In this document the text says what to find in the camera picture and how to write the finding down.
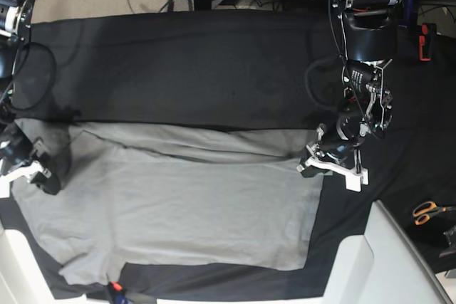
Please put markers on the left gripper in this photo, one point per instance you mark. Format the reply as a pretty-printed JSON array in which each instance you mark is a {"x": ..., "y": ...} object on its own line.
[{"x": 366, "y": 110}]

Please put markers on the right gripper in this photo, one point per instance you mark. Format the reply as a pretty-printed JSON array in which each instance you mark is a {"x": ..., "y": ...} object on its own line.
[{"x": 19, "y": 150}]

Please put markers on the grey T-shirt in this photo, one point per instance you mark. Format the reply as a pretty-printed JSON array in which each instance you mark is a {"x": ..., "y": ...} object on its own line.
[{"x": 166, "y": 195}]

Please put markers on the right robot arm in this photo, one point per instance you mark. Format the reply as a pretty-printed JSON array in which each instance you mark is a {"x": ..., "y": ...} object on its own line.
[{"x": 16, "y": 45}]

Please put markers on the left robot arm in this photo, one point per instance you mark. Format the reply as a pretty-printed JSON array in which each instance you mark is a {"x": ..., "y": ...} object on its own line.
[{"x": 366, "y": 43}]

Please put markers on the black table cloth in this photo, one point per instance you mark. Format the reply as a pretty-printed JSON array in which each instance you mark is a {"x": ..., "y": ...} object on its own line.
[{"x": 234, "y": 70}]

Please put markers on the white box left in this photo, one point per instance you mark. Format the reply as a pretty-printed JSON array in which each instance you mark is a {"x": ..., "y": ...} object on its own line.
[{"x": 21, "y": 279}]

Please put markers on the white box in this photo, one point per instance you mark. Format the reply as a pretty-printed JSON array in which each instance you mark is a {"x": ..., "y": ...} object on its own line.
[
  {"x": 21, "y": 279},
  {"x": 382, "y": 265}
]

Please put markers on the white box right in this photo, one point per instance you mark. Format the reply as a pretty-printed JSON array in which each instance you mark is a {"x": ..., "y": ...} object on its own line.
[{"x": 382, "y": 265}]

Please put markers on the red blue clamp bottom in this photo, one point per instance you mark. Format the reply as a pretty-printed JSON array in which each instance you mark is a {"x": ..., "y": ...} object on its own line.
[{"x": 115, "y": 294}]

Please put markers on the black object right edge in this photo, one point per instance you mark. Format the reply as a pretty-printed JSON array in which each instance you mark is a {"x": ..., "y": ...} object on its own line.
[{"x": 450, "y": 238}]

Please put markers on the red black clamp right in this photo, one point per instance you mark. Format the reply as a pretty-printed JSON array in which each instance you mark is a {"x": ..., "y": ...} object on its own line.
[{"x": 426, "y": 39}]

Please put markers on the orange handled scissors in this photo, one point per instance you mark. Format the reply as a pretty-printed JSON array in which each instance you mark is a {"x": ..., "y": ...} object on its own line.
[{"x": 428, "y": 209}]

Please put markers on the blue clamp on frame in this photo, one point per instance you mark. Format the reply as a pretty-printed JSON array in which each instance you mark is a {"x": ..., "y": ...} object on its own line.
[{"x": 406, "y": 12}]

